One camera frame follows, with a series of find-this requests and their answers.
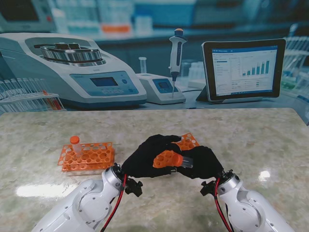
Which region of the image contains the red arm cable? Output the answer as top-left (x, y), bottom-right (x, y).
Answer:
top-left (100, 174), bottom-right (127, 232)
top-left (213, 177), bottom-right (234, 232)

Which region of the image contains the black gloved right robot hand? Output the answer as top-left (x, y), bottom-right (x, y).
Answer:
top-left (175, 145), bottom-right (225, 180)

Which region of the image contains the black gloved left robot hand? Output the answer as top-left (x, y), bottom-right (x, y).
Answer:
top-left (122, 134), bottom-right (183, 179)

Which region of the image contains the clear plastic test tube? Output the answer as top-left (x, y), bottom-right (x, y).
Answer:
top-left (72, 142), bottom-right (83, 160)
top-left (181, 156), bottom-right (194, 169)

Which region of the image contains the red left arm cable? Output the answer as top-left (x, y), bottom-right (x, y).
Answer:
top-left (100, 174), bottom-right (127, 232)

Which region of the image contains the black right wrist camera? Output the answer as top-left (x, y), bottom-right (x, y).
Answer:
top-left (200, 181), bottom-right (217, 197)

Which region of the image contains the orange test tube rack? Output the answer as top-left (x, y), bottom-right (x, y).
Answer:
top-left (153, 133), bottom-right (200, 169)
top-left (57, 142), bottom-right (114, 173)

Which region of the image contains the printed laboratory backdrop poster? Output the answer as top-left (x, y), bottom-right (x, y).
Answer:
top-left (0, 0), bottom-right (309, 114)

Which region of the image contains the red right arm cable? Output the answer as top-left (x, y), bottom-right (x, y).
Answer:
top-left (213, 177), bottom-right (234, 232)

